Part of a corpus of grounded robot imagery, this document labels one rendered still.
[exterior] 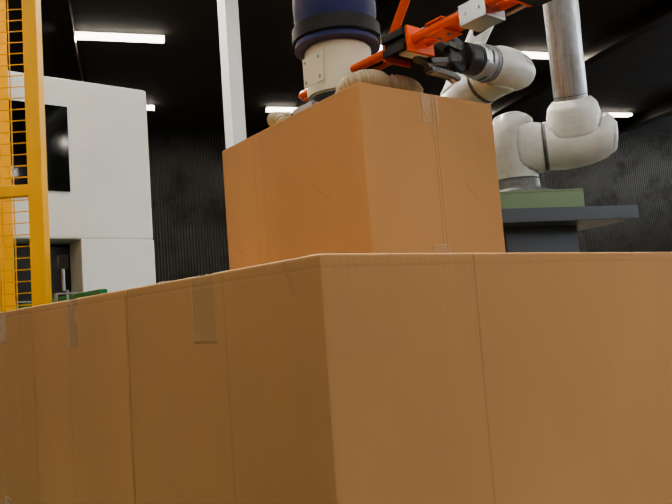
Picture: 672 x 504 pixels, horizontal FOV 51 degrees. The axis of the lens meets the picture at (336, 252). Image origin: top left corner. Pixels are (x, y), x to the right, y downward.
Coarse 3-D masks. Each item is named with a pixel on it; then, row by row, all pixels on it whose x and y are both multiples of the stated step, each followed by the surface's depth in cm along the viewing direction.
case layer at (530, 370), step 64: (320, 256) 56; (384, 256) 60; (448, 256) 65; (512, 256) 71; (576, 256) 78; (640, 256) 86; (0, 320) 134; (64, 320) 104; (128, 320) 86; (192, 320) 72; (256, 320) 63; (320, 320) 55; (384, 320) 59; (448, 320) 64; (512, 320) 70; (576, 320) 76; (640, 320) 85; (0, 384) 134; (64, 384) 104; (128, 384) 86; (192, 384) 72; (256, 384) 63; (320, 384) 56; (384, 384) 58; (448, 384) 63; (512, 384) 68; (576, 384) 75; (640, 384) 83; (0, 448) 134; (64, 448) 105; (128, 448) 86; (192, 448) 73; (256, 448) 63; (320, 448) 56; (384, 448) 57; (448, 448) 62; (512, 448) 67; (576, 448) 74; (640, 448) 81
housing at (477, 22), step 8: (472, 0) 141; (480, 0) 139; (464, 8) 143; (472, 8) 141; (480, 8) 139; (488, 8) 139; (496, 8) 141; (464, 16) 143; (472, 16) 141; (480, 16) 139; (488, 16) 139; (496, 16) 140; (504, 16) 142; (464, 24) 143; (472, 24) 143; (480, 24) 143; (488, 24) 143
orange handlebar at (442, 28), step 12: (492, 0) 137; (504, 0) 140; (456, 12) 145; (432, 24) 150; (444, 24) 147; (456, 24) 150; (420, 36) 153; (432, 36) 151; (444, 36) 152; (456, 36) 152; (372, 60) 165; (300, 96) 188
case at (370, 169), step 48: (336, 96) 148; (384, 96) 146; (432, 96) 155; (240, 144) 182; (288, 144) 163; (336, 144) 148; (384, 144) 144; (432, 144) 153; (480, 144) 162; (240, 192) 182; (288, 192) 163; (336, 192) 148; (384, 192) 143; (432, 192) 151; (480, 192) 160; (240, 240) 182; (288, 240) 164; (336, 240) 149; (384, 240) 141; (432, 240) 149; (480, 240) 158
